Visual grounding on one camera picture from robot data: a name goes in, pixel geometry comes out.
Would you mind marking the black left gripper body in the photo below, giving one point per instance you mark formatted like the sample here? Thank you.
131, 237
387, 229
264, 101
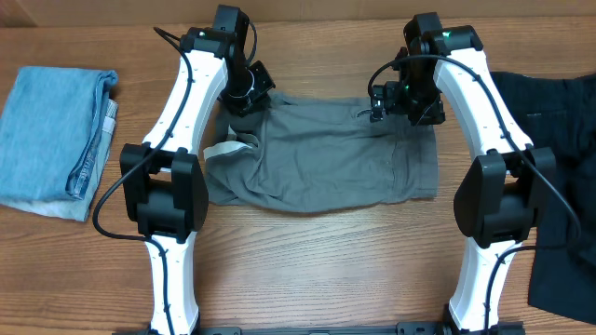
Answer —
249, 91

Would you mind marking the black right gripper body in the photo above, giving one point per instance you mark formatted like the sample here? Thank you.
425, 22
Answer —
420, 113

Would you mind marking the grey shorts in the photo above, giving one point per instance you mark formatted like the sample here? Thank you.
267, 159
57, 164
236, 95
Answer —
306, 155

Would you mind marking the black shorts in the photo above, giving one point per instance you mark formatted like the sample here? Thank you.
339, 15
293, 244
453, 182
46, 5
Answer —
560, 114

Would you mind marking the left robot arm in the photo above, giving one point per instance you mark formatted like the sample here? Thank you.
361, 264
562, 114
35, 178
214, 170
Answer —
165, 191

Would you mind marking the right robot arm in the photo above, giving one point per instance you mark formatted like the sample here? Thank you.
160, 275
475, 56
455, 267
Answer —
503, 195

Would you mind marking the folded blue jeans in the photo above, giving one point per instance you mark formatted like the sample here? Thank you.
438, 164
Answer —
51, 126

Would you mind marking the brown cardboard back wall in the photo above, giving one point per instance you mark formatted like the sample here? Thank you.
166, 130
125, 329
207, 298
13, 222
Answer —
69, 13

